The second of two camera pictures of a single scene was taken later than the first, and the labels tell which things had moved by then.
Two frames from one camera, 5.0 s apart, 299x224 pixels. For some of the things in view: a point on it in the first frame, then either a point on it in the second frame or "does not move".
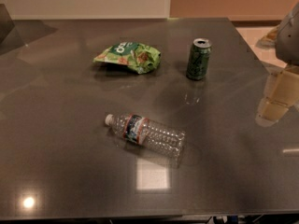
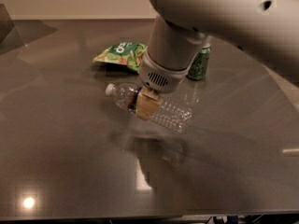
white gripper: x=289 y=41 → x=159 y=76
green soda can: x=199 y=56 does not move
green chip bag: x=140 y=58 does not move
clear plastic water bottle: x=148 y=134 → x=172 y=114
